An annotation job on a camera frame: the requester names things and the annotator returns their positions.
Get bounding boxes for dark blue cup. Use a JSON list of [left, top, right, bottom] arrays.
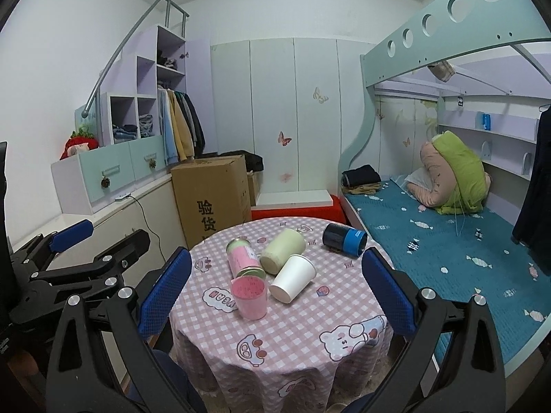
[[322, 222, 369, 257]]

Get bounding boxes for folded grey clothes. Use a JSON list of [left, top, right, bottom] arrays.
[[157, 50, 180, 72]]

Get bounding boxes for light blue hanging shirt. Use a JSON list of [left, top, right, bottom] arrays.
[[157, 88, 178, 167]]

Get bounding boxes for lilac stair shelf cabinet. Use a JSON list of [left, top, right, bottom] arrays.
[[50, 24, 212, 216]]

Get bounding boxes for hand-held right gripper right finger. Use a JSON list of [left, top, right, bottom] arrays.
[[361, 247, 508, 413]]

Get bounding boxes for grey metal handrail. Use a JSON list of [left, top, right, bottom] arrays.
[[81, 0, 190, 120]]

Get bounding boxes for pink lidded tumbler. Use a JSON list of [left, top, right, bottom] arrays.
[[226, 236, 268, 281]]

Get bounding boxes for pink plastic cup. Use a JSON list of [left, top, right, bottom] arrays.
[[230, 276, 269, 321]]

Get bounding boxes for white board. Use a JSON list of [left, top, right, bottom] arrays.
[[256, 189, 335, 210]]

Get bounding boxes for low white cabinet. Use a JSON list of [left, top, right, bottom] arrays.
[[8, 174, 178, 267]]

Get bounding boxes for pink quilt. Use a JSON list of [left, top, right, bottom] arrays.
[[406, 141, 492, 208]]

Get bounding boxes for white bed shelf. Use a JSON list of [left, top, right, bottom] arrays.
[[436, 95, 544, 178]]

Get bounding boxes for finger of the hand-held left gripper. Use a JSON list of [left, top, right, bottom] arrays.
[[9, 219, 95, 277], [29, 229, 151, 307]]

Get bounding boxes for white wardrobe with butterfly stickers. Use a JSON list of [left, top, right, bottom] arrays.
[[209, 37, 376, 195]]

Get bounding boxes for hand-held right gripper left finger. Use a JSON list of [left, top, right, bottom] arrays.
[[45, 247, 193, 413]]

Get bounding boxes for black cable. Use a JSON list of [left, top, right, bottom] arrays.
[[126, 195, 163, 242]]

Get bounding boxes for white paper cup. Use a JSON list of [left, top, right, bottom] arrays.
[[269, 254, 318, 304]]

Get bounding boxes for large cardboard box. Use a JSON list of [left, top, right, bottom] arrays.
[[171, 155, 253, 251]]

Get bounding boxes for folded blue clothes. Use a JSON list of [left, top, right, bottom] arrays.
[[112, 124, 139, 144]]

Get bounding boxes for green quilt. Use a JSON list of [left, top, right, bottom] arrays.
[[432, 132, 490, 215]]

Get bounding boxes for red stool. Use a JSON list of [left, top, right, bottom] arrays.
[[251, 195, 345, 225]]

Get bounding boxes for black bag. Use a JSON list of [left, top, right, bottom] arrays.
[[219, 151, 264, 176]]

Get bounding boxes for dark hanging garment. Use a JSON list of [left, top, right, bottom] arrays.
[[511, 105, 551, 251]]

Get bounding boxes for strawberry plush toy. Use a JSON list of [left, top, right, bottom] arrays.
[[60, 124, 101, 161]]

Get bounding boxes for pale green cup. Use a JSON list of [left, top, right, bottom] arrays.
[[259, 228, 308, 275]]

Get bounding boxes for stack of folded dark clothes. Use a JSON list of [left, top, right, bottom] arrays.
[[342, 165, 383, 195]]

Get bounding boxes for grey bag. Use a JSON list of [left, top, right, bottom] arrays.
[[429, 61, 456, 84]]

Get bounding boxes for dark hanging jacket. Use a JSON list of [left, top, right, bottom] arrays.
[[178, 91, 207, 156]]

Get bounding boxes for teal printed bed sheet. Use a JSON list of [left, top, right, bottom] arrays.
[[344, 178, 551, 363]]

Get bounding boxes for white pillow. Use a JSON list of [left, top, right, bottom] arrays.
[[402, 168, 432, 191]]

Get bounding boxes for yellow hanging sweater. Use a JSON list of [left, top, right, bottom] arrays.
[[167, 90, 195, 163]]

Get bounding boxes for mint bunk bed frame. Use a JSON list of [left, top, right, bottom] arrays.
[[337, 0, 551, 366]]

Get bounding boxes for round table with pink checkered cloth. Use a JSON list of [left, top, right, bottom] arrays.
[[169, 217, 395, 413]]

